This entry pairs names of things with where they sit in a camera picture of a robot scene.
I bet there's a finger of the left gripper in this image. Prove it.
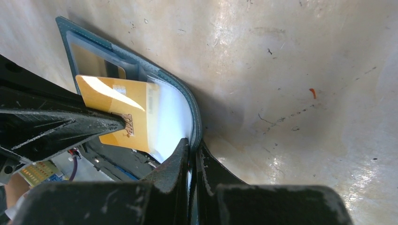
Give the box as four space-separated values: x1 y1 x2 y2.
0 56 125 183

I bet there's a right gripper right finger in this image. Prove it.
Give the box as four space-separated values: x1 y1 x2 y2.
195 141 246 225

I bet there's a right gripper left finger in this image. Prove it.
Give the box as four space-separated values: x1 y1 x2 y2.
143 138 190 225

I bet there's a blue card holder wallet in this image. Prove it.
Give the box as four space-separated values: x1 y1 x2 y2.
56 16 202 163

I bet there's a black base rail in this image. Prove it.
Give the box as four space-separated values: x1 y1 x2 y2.
78 138 160 181

